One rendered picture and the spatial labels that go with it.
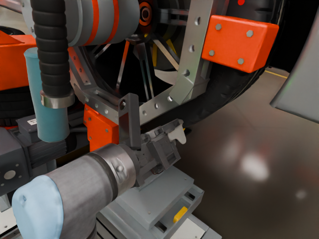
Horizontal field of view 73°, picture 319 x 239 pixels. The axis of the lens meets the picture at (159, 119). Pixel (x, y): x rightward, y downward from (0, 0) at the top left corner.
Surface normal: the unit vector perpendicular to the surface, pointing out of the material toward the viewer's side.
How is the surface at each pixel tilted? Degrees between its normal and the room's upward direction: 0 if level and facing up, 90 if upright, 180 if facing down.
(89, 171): 17
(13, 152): 68
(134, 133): 46
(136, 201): 0
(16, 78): 90
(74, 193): 38
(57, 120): 89
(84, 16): 94
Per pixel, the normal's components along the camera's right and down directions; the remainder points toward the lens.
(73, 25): 0.68, 0.66
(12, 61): 0.76, 0.41
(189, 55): -0.63, 0.31
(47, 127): 0.10, 0.50
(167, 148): 0.64, -0.32
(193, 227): 0.14, -0.86
